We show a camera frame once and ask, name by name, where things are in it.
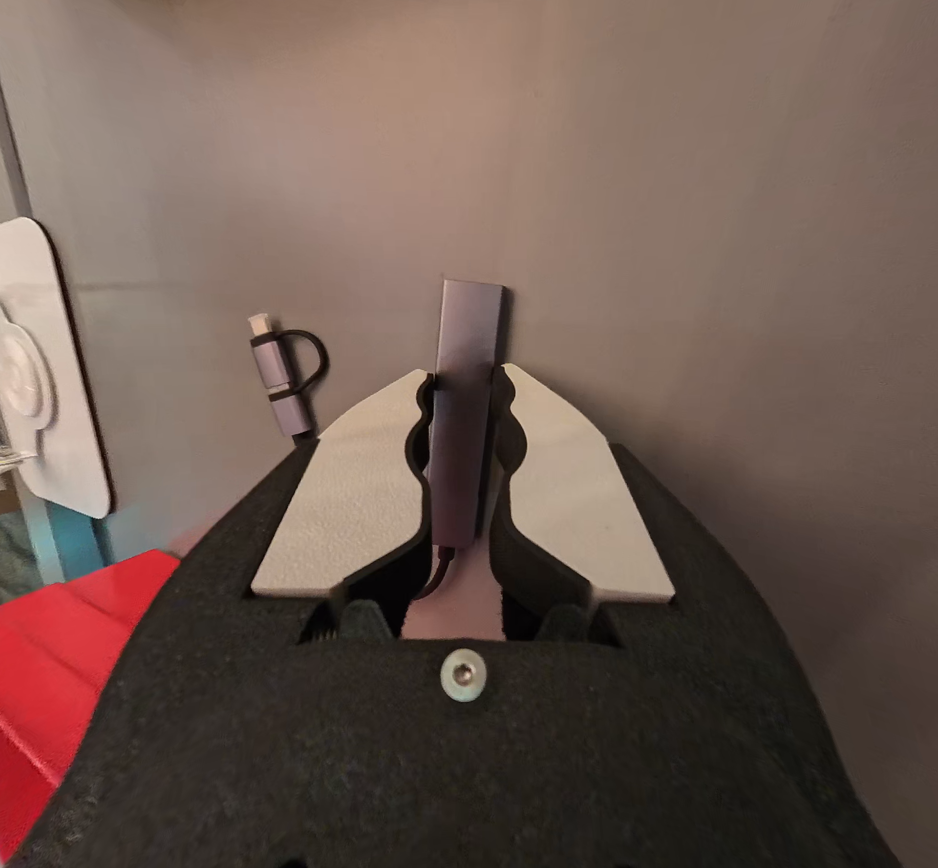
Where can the white metal tablet stand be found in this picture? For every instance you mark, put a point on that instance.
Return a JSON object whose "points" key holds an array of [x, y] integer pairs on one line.
{"points": [[66, 370]]}

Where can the red plastic bin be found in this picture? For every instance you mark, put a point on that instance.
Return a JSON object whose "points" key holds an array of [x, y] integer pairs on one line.
{"points": [[51, 648]]}

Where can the grey usb hub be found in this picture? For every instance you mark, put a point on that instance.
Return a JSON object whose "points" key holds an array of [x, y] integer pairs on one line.
{"points": [[469, 340]]}

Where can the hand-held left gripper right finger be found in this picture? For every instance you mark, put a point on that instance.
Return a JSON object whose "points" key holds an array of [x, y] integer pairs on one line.
{"points": [[579, 509]]}

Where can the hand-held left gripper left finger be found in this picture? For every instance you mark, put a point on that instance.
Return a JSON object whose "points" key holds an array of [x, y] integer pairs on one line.
{"points": [[352, 494]]}

